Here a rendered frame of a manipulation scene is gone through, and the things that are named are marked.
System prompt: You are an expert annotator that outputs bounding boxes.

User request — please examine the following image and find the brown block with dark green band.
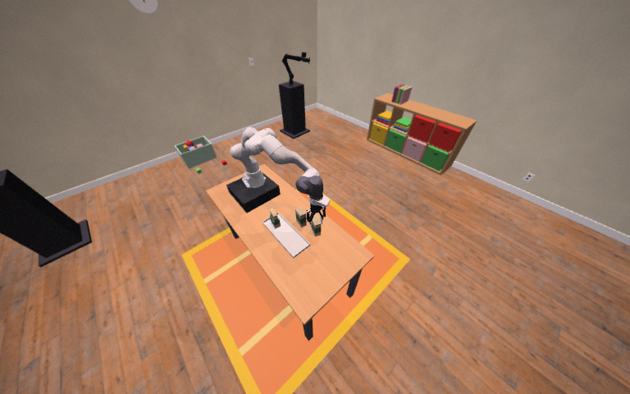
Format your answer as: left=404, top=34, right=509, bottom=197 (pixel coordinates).
left=269, top=208, right=281, bottom=229
left=295, top=207, right=307, bottom=227
left=312, top=216, right=322, bottom=236

